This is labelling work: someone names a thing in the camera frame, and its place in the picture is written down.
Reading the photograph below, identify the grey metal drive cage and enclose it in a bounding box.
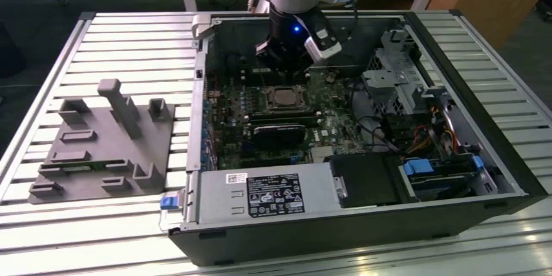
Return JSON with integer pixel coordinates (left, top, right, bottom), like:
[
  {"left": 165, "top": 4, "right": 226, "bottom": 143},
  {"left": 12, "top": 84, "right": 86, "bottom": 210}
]
[{"left": 370, "top": 28, "right": 432, "bottom": 114}]

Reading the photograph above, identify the black drive box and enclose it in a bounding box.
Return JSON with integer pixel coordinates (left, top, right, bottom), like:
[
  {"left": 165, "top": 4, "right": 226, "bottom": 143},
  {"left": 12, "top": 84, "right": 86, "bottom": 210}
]
[{"left": 322, "top": 153, "right": 414, "bottom": 209}]

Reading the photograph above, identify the grey power supply unit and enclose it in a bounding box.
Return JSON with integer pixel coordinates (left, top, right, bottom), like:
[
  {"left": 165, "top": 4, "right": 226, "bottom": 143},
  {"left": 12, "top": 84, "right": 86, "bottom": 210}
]
[{"left": 182, "top": 163, "right": 348, "bottom": 225}]

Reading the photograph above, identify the blue disk carrier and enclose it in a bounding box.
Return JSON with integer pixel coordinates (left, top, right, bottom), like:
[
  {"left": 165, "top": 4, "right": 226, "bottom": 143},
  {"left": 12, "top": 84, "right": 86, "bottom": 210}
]
[{"left": 398, "top": 158, "right": 436, "bottom": 176}]

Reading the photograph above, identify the black graphics card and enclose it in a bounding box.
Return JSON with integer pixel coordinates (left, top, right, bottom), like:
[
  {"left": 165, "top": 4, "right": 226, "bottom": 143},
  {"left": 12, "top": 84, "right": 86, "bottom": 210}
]
[{"left": 250, "top": 122, "right": 308, "bottom": 148}]

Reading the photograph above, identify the coloured wire bundle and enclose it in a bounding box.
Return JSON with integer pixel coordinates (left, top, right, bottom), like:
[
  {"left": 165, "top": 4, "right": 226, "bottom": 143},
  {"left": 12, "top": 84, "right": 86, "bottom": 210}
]
[{"left": 404, "top": 127, "right": 457, "bottom": 154}]

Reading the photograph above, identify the green motherboard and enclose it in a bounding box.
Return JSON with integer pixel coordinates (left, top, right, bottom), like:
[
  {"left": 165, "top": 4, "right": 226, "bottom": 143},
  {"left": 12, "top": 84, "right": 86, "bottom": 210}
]
[{"left": 204, "top": 69, "right": 380, "bottom": 172}]

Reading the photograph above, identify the black PC case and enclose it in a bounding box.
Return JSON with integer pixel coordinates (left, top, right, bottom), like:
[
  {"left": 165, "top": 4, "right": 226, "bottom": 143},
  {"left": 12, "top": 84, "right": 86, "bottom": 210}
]
[{"left": 166, "top": 9, "right": 549, "bottom": 266}]

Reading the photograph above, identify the silver chipset heatsink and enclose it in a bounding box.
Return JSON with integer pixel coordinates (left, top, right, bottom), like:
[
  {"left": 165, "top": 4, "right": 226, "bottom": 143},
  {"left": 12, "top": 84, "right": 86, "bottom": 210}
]
[{"left": 309, "top": 146, "right": 333, "bottom": 160}]

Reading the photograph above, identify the green RAM stick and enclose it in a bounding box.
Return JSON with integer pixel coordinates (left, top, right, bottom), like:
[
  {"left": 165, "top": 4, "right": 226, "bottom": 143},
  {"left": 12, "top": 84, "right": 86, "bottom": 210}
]
[{"left": 60, "top": 162, "right": 109, "bottom": 171}]

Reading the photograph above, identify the black disk drive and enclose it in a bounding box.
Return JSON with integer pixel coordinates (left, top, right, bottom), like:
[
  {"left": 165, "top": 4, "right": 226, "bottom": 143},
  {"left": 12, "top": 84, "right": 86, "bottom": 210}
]
[{"left": 409, "top": 174, "right": 474, "bottom": 199}]

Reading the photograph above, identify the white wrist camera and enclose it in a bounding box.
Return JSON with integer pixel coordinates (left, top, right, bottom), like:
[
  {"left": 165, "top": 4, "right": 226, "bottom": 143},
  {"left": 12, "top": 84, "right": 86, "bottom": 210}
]
[{"left": 304, "top": 28, "right": 342, "bottom": 63}]

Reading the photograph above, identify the blue plastic latch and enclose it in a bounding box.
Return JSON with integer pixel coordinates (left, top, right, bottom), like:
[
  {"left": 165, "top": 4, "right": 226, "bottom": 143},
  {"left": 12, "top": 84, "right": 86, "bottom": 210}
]
[{"left": 160, "top": 193, "right": 181, "bottom": 211}]

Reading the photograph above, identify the black RAM slot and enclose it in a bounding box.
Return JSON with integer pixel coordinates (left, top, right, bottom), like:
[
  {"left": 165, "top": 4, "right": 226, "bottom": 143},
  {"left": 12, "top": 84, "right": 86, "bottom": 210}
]
[
  {"left": 248, "top": 110, "right": 320, "bottom": 118},
  {"left": 248, "top": 74, "right": 284, "bottom": 85},
  {"left": 249, "top": 116, "right": 322, "bottom": 125}
]

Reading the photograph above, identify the CPU socket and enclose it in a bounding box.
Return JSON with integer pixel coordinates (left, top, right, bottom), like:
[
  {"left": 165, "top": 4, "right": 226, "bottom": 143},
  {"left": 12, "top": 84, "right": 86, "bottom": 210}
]
[{"left": 260, "top": 84, "right": 310, "bottom": 112}]

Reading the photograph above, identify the grey parts rack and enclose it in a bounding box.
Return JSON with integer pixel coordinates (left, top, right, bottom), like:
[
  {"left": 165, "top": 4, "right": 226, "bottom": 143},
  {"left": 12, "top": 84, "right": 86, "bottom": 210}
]
[{"left": 25, "top": 78, "right": 177, "bottom": 205}]

